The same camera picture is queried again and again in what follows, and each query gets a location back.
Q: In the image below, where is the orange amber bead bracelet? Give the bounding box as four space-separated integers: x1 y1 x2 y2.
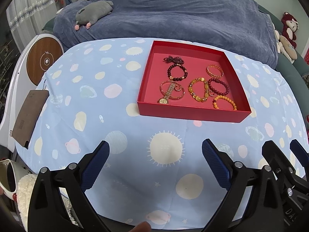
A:
212 95 238 111

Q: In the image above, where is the yellow stone bead bracelet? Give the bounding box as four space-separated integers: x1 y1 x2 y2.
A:
187 77 210 103

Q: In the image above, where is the dark red bead bracelet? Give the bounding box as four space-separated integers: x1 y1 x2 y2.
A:
207 78 229 96

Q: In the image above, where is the gold bangle bracelet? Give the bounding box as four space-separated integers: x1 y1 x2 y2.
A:
159 79 187 100

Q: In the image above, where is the dark wooden bead bracelet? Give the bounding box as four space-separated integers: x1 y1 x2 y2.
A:
166 62 189 82

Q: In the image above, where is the purple garnet bead strand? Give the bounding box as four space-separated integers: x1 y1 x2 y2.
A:
163 55 184 65

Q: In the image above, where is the gold metal wristwatch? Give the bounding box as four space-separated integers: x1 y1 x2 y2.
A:
158 81 175 104

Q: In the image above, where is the person's left hand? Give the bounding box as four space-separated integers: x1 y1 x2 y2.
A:
129 222 151 232

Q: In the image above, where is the light blue planet bedsheet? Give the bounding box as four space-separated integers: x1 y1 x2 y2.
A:
16 38 308 229

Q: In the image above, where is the cream fluffy rug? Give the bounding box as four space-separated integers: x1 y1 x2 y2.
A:
17 170 83 231

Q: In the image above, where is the white mug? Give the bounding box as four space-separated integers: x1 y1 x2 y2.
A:
1 159 29 201

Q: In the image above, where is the brown leather pouch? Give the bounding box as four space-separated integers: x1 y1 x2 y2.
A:
12 90 49 149

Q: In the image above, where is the red shallow cardboard box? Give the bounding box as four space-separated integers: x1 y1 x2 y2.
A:
137 40 251 123

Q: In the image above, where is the beige cookie plush pillow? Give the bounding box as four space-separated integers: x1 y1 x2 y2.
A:
274 29 297 64

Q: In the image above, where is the white round wooden device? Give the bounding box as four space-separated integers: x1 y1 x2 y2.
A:
1 34 64 152

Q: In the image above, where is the red monkey plush toy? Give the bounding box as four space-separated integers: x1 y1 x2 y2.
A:
281 12 299 49

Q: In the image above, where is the grey mole plush toy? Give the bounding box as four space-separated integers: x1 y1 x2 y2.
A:
74 0 114 31

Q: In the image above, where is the dark blue plush blanket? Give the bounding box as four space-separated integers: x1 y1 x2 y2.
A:
53 0 278 68

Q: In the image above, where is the white sheer curtain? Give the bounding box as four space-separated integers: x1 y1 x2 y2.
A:
6 0 76 52

